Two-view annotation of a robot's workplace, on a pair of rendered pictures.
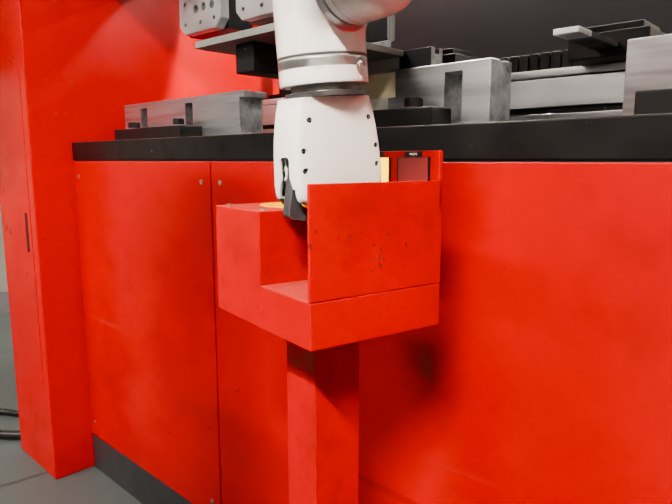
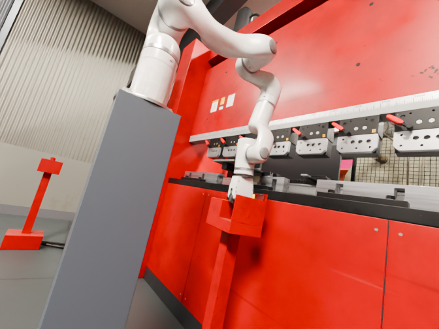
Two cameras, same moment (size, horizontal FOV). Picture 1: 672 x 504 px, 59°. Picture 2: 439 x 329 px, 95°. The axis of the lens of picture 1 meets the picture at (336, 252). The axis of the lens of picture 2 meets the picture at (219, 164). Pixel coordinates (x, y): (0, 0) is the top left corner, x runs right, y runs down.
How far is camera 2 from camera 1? 0.29 m
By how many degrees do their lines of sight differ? 20
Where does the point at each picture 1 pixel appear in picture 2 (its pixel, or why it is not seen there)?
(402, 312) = (251, 231)
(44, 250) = not seen: hidden behind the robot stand
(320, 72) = (243, 172)
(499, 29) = (291, 172)
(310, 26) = (243, 162)
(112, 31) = (187, 152)
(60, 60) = (173, 156)
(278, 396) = (210, 260)
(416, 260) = (257, 219)
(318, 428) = (225, 259)
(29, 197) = not seen: hidden behind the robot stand
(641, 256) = (313, 231)
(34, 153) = not seen: hidden behind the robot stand
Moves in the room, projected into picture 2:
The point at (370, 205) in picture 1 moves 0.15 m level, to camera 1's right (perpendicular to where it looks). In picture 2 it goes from (249, 202) to (287, 211)
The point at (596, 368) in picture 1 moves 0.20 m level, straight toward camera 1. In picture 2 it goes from (300, 260) to (292, 269)
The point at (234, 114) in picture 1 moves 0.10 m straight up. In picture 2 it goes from (215, 179) to (218, 166)
